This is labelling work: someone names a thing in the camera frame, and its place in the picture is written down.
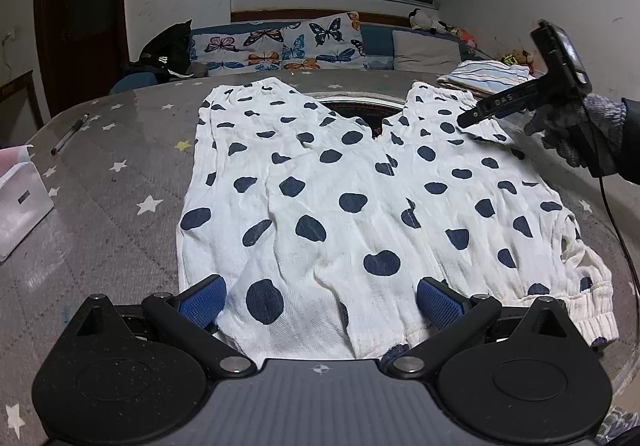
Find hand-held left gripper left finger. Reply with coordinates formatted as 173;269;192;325
70;274;257;377

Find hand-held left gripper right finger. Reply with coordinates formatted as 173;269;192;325
380;277;577;377

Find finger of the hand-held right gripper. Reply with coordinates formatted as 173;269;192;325
457;82;541;129

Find white dark-dotted pants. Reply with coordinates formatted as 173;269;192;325
177;77;619;362

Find person's right forearm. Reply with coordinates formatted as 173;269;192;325
607;97;640;187

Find person's right hand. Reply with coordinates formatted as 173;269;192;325
524;94;627;170

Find blue striped folded blanket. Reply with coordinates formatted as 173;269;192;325
436;59;532;99

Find yellow green plush toy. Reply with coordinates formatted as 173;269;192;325
500;50;537;72

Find pink orange plush toy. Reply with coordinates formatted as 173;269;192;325
445;20;477;47

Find grey pillow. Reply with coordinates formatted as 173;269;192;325
392;29;462;72

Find black and white plush toy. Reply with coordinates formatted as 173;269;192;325
408;8;449;33

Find grey star print tablecloth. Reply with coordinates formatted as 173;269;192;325
0;68;640;446

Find blue sofa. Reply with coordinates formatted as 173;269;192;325
109;20;503;95

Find butterfly print pillow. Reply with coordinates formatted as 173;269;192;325
281;12;367;71
191;22;287;75

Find translucent plastic box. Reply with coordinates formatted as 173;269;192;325
0;146;55;263

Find clear ballpoint pen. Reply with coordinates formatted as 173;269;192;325
50;113;90;157

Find black bag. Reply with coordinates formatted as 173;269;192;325
122;19;194;82

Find dark wooden furniture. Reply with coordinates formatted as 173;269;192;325
0;70;45;150

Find dark wooden door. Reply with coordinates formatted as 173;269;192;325
33;0;131;120

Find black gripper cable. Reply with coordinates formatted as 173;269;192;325
597;173;640;299

